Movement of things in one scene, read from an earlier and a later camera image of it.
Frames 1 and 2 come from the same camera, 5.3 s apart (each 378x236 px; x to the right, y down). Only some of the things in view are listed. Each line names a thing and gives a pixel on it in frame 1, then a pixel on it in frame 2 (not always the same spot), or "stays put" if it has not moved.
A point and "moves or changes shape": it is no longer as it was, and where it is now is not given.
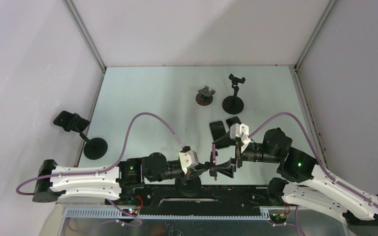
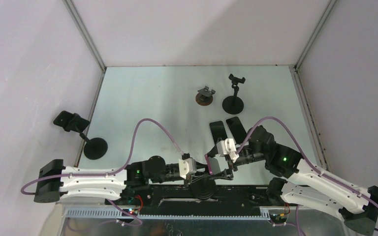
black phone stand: [192, 189] -> [203, 188]
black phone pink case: [213, 150] moves or changes shape
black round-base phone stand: [234, 104] stays put
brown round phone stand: [204, 97] stays put
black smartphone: [217, 129] stays put
